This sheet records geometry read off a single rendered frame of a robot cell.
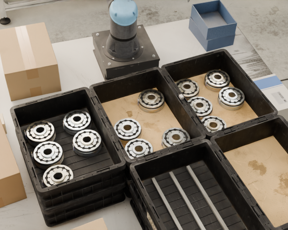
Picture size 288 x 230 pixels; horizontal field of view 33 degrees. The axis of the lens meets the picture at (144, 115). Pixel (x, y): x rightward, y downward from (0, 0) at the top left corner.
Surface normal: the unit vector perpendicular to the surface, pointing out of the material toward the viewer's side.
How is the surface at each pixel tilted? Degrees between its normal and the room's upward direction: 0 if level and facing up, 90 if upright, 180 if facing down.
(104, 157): 0
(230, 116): 0
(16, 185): 90
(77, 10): 0
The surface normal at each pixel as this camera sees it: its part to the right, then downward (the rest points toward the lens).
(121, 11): 0.07, -0.54
